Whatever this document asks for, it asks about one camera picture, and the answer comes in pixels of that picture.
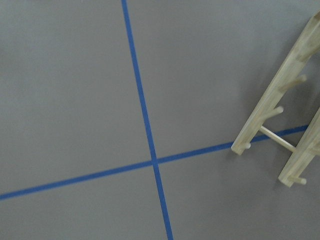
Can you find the wooden dish rack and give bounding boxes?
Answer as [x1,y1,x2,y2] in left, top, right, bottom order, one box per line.
[231,13,320,187]

